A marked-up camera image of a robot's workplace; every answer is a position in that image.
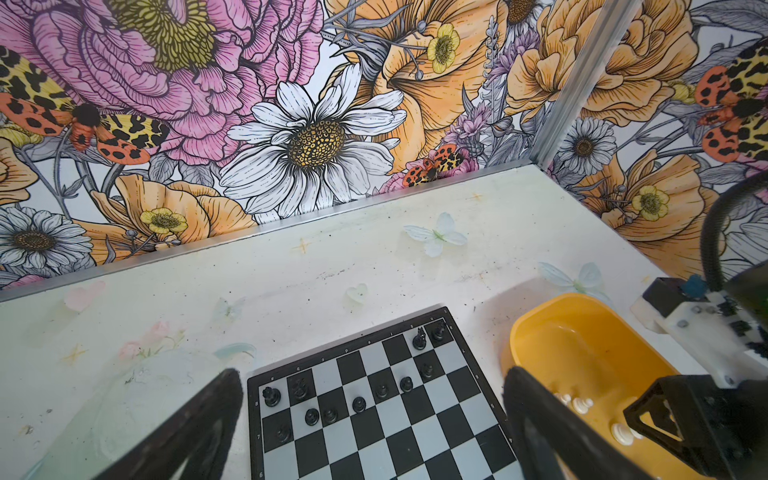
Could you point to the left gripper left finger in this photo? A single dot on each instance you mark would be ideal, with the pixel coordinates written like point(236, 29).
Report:
point(194, 442)

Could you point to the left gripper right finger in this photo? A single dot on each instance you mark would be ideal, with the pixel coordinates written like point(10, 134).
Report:
point(547, 436)

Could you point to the yellow plastic tray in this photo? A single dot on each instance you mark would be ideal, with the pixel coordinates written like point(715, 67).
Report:
point(593, 361)

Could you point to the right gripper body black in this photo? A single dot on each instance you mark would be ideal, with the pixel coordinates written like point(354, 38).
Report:
point(718, 432)

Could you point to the black white chess board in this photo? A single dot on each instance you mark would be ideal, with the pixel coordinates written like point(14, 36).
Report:
point(405, 401)

